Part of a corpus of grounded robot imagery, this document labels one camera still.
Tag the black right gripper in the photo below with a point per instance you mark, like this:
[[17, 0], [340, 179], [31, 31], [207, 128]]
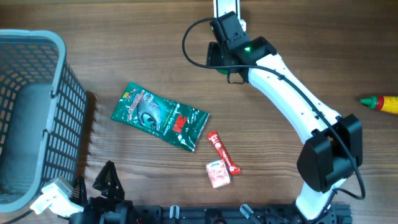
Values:
[[212, 54]]

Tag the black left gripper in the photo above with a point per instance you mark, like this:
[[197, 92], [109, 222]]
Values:
[[114, 195]]

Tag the green lid jar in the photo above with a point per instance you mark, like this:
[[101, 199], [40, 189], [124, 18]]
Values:
[[222, 71]]

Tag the green 3M gloves package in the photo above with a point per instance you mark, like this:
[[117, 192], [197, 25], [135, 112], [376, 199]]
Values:
[[176, 123]]

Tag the red stick sachet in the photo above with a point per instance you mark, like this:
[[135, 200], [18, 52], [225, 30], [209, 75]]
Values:
[[214, 138]]

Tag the red small snack box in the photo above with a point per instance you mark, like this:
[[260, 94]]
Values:
[[218, 174]]

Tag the orange sauce bottle green cap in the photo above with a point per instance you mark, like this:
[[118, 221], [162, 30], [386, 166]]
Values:
[[388, 104]]

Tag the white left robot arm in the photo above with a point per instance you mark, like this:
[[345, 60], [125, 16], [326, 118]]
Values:
[[125, 217]]

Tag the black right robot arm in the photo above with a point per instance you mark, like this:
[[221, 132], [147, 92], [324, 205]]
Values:
[[332, 145]]

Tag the white barcode scanner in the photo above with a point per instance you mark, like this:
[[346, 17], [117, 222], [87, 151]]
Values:
[[222, 7]]

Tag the grey plastic mesh basket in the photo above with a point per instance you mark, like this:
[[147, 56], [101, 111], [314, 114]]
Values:
[[43, 108]]

